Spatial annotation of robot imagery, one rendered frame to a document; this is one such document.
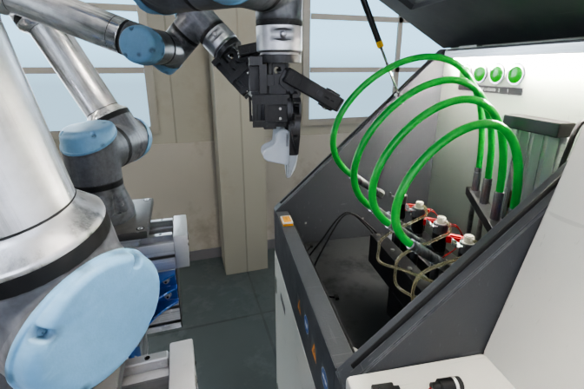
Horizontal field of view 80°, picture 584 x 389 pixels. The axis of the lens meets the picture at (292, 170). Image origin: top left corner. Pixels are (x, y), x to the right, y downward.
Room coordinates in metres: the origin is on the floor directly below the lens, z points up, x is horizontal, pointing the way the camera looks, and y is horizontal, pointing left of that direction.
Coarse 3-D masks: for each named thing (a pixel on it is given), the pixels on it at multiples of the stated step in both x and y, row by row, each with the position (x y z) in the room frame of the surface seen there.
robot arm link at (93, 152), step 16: (64, 128) 0.78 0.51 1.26; (80, 128) 0.78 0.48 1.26; (96, 128) 0.78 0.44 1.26; (112, 128) 0.80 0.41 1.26; (64, 144) 0.74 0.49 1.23; (80, 144) 0.74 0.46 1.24; (96, 144) 0.75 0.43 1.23; (112, 144) 0.78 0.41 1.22; (128, 144) 0.85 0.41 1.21; (64, 160) 0.74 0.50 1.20; (80, 160) 0.73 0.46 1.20; (96, 160) 0.75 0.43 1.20; (112, 160) 0.77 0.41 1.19; (128, 160) 0.85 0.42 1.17; (80, 176) 0.73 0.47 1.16; (96, 176) 0.74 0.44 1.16; (112, 176) 0.77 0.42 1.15
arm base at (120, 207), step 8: (112, 184) 0.77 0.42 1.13; (120, 184) 0.79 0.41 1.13; (88, 192) 0.73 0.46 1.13; (96, 192) 0.74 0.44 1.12; (104, 192) 0.75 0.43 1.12; (112, 192) 0.76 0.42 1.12; (120, 192) 0.78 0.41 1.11; (104, 200) 0.74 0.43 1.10; (112, 200) 0.76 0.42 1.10; (120, 200) 0.77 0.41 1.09; (128, 200) 0.80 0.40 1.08; (112, 208) 0.75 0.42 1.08; (120, 208) 0.77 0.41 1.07; (128, 208) 0.78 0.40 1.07; (112, 216) 0.74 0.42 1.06; (120, 216) 0.75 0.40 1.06; (128, 216) 0.77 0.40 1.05; (120, 224) 0.75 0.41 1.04
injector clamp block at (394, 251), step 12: (372, 240) 0.80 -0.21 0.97; (384, 240) 0.78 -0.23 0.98; (372, 252) 0.80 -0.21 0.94; (384, 252) 0.74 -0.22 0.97; (396, 252) 0.72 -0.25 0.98; (372, 264) 0.79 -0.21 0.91; (408, 264) 0.67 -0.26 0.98; (420, 264) 0.69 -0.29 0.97; (384, 276) 0.73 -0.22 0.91; (396, 276) 0.67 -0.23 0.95; (408, 276) 0.63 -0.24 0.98; (396, 288) 0.67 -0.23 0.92; (408, 288) 0.62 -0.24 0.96; (420, 288) 0.59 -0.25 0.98; (396, 300) 0.66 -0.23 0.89; (408, 300) 0.62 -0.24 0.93; (396, 312) 0.66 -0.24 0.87
